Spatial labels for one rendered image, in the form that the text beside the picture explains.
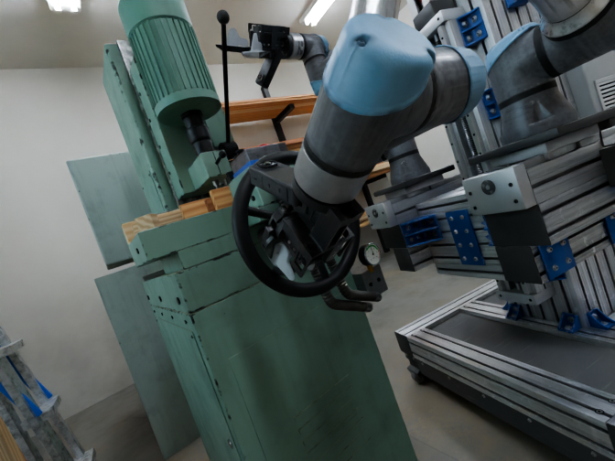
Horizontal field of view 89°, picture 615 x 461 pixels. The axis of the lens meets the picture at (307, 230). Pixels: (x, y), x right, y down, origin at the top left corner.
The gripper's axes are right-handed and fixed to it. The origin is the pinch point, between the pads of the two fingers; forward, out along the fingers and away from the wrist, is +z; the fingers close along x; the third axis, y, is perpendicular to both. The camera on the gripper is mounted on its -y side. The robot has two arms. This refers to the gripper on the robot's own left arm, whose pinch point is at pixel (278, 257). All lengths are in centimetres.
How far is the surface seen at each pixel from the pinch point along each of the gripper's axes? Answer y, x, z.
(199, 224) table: -20.8, -3.3, 15.3
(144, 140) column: -66, 0, 30
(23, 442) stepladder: -18, -61, 93
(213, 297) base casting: -7.0, -6.8, 22.6
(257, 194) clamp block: -18.1, 8.2, 7.6
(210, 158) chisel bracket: -41.0, 9.1, 18.2
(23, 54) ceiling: -288, -16, 126
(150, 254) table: -18.5, -14.6, 16.0
